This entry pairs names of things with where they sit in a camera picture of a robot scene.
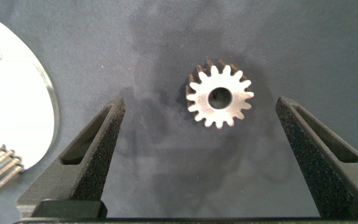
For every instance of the round white carrier plate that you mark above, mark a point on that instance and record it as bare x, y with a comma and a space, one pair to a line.
17, 102

